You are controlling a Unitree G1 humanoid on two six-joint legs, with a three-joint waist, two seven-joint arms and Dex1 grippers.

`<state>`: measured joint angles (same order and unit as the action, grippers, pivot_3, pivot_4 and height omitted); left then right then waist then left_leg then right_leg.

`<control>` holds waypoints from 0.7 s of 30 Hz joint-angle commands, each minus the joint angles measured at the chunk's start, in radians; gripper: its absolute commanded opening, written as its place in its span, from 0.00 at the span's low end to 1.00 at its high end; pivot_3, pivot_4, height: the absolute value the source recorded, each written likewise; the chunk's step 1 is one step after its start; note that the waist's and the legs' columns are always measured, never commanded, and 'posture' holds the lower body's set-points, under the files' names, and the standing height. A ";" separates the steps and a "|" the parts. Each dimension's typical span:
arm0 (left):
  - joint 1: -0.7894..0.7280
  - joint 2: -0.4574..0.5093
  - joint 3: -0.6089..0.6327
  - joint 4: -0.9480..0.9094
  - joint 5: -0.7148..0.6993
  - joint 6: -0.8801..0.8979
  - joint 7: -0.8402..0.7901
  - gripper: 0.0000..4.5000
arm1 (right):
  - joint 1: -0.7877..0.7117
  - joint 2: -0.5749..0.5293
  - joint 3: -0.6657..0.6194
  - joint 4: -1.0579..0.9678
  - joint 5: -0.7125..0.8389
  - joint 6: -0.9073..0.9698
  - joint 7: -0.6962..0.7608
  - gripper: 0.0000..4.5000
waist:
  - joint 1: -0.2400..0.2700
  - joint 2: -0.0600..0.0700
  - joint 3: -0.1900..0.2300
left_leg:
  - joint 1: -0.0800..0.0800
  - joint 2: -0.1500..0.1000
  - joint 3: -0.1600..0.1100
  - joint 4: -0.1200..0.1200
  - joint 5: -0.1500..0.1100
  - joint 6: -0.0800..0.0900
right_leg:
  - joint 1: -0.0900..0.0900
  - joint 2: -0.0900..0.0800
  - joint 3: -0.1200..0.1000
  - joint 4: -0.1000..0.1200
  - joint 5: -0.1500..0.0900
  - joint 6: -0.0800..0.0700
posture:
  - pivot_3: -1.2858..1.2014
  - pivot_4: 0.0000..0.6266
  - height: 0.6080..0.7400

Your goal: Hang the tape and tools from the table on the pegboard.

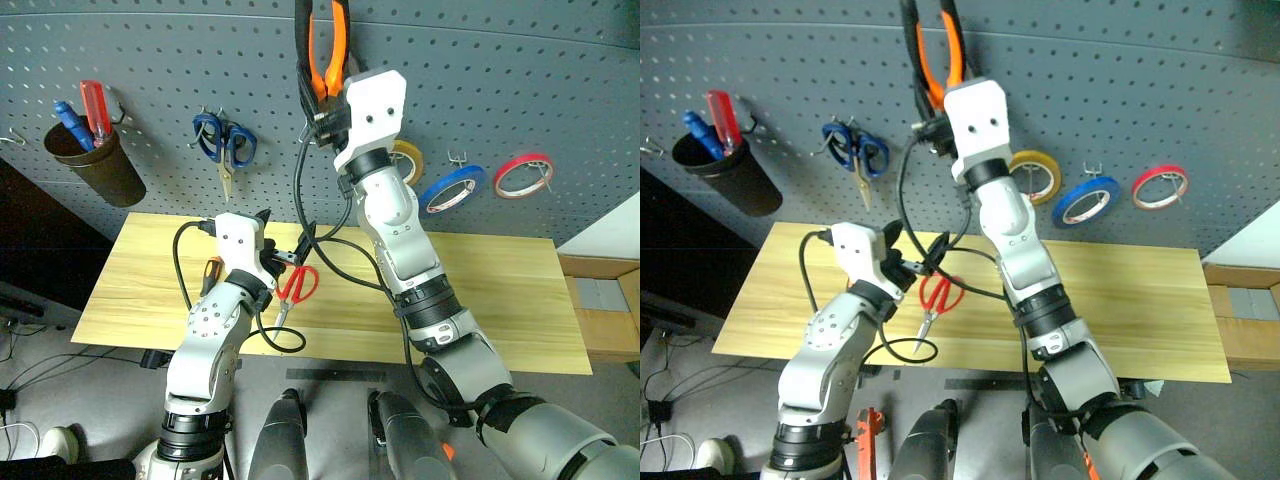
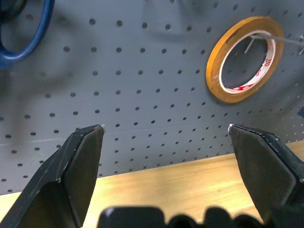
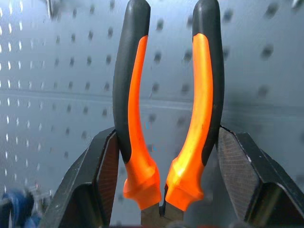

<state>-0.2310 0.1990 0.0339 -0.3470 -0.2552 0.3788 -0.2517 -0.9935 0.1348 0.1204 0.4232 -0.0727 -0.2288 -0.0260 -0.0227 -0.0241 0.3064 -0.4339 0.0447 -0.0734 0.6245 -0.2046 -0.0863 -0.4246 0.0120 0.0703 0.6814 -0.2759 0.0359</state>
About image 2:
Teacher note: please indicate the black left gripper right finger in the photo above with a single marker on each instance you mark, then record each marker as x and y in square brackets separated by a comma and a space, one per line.
[266, 171]

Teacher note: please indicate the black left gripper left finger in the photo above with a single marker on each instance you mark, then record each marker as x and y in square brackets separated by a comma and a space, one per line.
[59, 175]

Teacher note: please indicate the yellow tape roll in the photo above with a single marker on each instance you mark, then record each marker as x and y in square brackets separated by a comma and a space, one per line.
[215, 64]

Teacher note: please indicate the grey pegboard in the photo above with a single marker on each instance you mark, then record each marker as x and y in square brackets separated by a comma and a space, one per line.
[142, 90]

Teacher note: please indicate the metal pegboard hook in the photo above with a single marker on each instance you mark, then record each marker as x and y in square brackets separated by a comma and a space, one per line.
[263, 39]

